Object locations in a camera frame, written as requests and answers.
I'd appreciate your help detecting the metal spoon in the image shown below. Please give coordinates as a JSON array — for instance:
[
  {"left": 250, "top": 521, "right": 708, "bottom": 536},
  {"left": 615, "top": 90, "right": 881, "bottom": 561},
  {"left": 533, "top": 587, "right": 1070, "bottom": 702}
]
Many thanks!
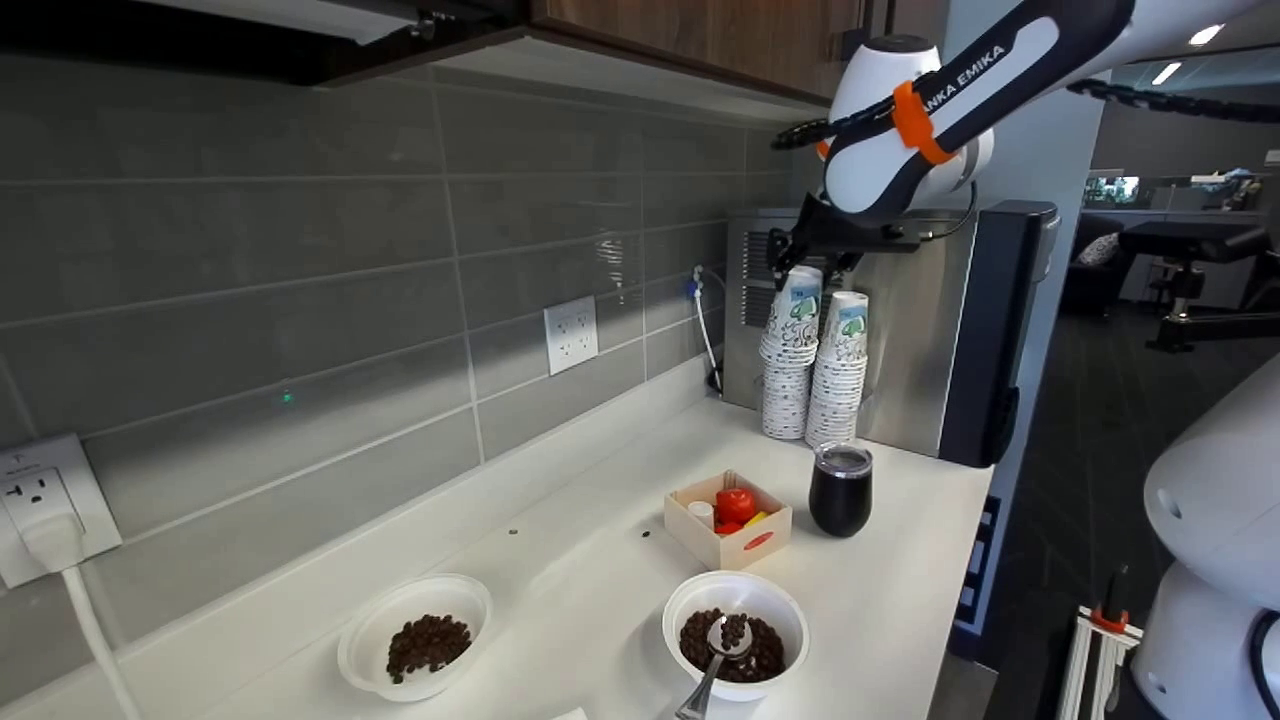
[{"left": 674, "top": 614, "right": 754, "bottom": 720}]

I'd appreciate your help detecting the white plug with cable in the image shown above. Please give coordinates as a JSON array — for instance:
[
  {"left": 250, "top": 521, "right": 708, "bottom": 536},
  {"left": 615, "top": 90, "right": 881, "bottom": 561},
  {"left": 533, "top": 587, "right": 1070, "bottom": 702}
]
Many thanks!
[{"left": 18, "top": 510, "right": 143, "bottom": 720}]

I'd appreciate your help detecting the wooden wall cabinet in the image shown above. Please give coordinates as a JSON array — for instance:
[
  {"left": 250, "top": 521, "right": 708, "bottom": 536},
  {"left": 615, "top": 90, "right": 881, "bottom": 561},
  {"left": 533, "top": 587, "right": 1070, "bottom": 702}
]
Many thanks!
[{"left": 0, "top": 0, "right": 953, "bottom": 129}]

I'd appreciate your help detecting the black tumbler with lid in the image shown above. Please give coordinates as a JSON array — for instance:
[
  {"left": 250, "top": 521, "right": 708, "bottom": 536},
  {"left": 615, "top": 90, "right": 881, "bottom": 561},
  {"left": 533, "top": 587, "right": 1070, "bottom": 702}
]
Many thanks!
[{"left": 808, "top": 442, "right": 875, "bottom": 540}]

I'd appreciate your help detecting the stainless steel coffee machine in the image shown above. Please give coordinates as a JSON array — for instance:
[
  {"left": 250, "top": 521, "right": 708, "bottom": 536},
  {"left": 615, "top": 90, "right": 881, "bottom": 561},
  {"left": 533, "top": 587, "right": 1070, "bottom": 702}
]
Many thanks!
[{"left": 721, "top": 199, "right": 1060, "bottom": 470}]

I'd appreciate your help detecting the heap of brown cereal balls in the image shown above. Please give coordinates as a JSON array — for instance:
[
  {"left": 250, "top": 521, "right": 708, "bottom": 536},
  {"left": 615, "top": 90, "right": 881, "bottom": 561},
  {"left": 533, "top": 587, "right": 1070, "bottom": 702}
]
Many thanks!
[
  {"left": 385, "top": 613, "right": 473, "bottom": 686},
  {"left": 679, "top": 607, "right": 788, "bottom": 685}
]

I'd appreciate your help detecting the white cable with blue end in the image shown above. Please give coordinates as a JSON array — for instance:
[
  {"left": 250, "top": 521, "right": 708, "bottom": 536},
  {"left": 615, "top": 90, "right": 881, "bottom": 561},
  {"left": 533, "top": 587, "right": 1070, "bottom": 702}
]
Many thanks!
[{"left": 686, "top": 264, "right": 728, "bottom": 393}]

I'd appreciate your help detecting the stand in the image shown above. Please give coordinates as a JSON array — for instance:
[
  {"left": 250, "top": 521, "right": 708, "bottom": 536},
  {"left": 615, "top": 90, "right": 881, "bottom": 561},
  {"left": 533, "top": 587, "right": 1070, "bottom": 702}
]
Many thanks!
[{"left": 1056, "top": 563, "right": 1145, "bottom": 720}]

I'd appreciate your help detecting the wooden box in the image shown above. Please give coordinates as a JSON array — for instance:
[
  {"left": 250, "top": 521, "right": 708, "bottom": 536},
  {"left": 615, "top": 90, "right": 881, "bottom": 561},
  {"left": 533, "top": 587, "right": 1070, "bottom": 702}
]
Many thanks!
[{"left": 663, "top": 469, "right": 794, "bottom": 573}]

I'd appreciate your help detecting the white wall socket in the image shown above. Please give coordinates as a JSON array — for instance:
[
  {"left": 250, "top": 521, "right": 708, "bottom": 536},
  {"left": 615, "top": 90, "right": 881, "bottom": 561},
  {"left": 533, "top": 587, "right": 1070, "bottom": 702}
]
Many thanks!
[
  {"left": 543, "top": 294, "right": 601, "bottom": 378},
  {"left": 0, "top": 432, "right": 124, "bottom": 590}
]

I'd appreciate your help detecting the stack of paper cups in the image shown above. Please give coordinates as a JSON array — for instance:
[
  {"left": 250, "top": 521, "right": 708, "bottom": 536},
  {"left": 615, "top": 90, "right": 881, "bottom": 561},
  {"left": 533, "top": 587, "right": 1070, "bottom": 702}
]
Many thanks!
[
  {"left": 804, "top": 290, "right": 870, "bottom": 449},
  {"left": 757, "top": 265, "right": 825, "bottom": 442}
]

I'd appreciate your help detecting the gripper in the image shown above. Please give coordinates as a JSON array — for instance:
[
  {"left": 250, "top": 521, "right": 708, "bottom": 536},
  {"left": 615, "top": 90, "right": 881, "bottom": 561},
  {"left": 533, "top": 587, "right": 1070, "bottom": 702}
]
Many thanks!
[{"left": 767, "top": 193, "right": 923, "bottom": 289}]

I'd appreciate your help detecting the black exercise bench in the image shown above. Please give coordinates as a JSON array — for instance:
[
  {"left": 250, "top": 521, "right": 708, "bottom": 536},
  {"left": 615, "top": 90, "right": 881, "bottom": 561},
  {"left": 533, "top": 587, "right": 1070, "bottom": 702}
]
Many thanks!
[{"left": 1117, "top": 220, "right": 1280, "bottom": 355}]

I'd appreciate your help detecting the monitor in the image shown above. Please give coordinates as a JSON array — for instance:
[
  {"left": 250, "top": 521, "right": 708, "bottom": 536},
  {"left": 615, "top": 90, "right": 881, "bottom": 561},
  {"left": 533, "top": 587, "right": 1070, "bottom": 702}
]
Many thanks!
[{"left": 1084, "top": 175, "right": 1142, "bottom": 207}]

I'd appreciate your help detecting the white bowl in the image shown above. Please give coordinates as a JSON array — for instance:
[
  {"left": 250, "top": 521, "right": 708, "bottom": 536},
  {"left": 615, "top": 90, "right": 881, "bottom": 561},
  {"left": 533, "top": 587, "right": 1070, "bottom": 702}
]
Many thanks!
[
  {"left": 661, "top": 570, "right": 811, "bottom": 704},
  {"left": 336, "top": 573, "right": 494, "bottom": 704}
]

